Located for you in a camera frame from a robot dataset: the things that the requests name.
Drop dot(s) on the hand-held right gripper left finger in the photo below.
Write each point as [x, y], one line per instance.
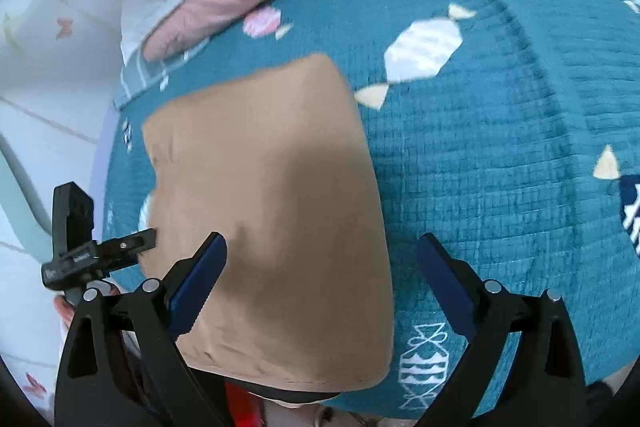
[200, 287]

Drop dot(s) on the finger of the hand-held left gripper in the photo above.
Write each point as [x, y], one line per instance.
[127, 249]

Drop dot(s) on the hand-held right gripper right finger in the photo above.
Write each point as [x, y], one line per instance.
[447, 282]

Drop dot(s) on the tan garment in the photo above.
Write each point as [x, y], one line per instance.
[270, 207]

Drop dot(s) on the person's left hand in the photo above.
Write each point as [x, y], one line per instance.
[64, 314]

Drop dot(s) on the pale green curved object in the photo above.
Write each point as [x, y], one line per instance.
[22, 187]

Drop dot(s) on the red cloth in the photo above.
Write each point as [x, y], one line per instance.
[242, 404]

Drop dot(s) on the teal printed quilted blanket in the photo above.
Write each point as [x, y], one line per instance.
[500, 132]

